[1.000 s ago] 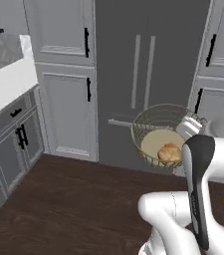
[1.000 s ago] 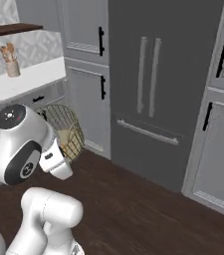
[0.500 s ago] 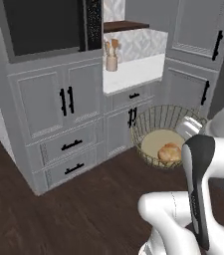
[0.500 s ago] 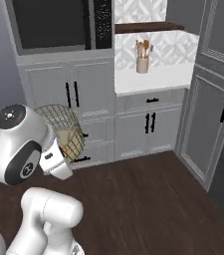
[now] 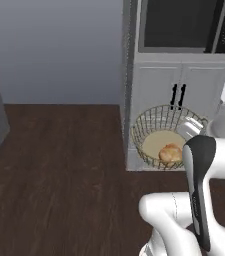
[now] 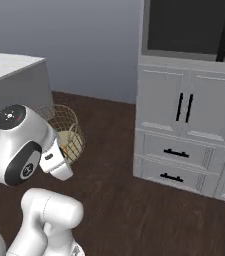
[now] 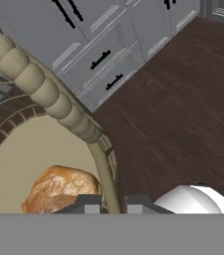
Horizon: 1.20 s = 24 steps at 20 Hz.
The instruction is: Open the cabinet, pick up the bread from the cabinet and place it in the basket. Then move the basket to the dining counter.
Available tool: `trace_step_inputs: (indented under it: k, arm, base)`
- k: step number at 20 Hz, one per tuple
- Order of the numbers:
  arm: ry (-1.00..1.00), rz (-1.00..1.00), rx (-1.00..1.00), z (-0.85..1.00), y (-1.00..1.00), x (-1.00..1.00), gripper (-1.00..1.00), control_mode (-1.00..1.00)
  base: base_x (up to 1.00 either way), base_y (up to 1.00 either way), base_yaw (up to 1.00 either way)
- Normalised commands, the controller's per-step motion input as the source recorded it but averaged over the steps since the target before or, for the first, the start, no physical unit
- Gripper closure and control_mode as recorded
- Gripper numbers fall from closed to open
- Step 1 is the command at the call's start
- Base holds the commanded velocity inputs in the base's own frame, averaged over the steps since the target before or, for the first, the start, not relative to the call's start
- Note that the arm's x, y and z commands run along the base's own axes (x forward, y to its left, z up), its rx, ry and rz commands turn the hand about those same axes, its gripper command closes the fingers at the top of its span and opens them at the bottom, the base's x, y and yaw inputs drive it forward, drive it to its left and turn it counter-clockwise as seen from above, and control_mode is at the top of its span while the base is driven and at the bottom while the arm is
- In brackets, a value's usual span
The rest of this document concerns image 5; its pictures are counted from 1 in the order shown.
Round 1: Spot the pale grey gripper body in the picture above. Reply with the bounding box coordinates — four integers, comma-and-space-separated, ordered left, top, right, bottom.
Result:
178, 116, 208, 141

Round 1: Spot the round brown bread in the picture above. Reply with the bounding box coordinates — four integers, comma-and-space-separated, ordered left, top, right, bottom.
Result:
158, 142, 184, 165

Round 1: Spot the white cabinet door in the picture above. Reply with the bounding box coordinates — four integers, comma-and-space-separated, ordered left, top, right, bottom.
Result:
131, 62, 184, 136
182, 62, 225, 123

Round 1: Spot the tall white cabinet unit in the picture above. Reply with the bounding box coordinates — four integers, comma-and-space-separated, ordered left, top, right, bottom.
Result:
121, 0, 225, 172

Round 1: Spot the black built-in oven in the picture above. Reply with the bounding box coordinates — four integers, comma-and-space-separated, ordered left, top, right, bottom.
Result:
137, 0, 225, 55

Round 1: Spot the black cabinet door handle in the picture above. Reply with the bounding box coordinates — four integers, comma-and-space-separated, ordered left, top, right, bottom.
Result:
178, 83, 187, 111
170, 83, 179, 111

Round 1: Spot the gold wire basket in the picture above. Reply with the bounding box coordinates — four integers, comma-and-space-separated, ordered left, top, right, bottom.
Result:
130, 104, 209, 171

